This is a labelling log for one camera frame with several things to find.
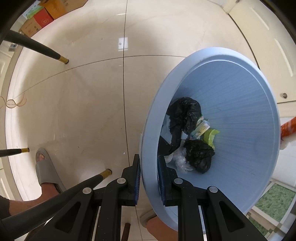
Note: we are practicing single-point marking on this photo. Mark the grey slipper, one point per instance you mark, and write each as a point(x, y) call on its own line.
point(46, 172)

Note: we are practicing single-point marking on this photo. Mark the cardboard boxes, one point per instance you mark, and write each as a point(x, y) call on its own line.
point(42, 13)

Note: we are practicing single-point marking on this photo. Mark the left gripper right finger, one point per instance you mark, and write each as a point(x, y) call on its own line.
point(166, 177)

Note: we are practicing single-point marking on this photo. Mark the black trash bag upper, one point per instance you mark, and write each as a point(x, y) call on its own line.
point(184, 114)

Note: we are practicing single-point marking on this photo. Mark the cream panelled door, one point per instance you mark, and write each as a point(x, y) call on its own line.
point(272, 45)

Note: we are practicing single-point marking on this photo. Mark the light blue trash bin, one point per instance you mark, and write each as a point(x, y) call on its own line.
point(237, 100)

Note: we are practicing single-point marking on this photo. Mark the green snack bag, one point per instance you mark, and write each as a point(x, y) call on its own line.
point(209, 135)

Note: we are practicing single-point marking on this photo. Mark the black trash bag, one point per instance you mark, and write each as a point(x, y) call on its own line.
point(199, 155)
point(184, 114)

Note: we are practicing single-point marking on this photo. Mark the black trash bag lower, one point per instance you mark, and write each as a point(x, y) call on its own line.
point(199, 155)

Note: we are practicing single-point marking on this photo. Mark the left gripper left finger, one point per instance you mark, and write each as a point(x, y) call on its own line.
point(132, 175)

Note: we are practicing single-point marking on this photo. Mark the black table leg gold tip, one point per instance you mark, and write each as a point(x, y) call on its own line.
point(24, 41)

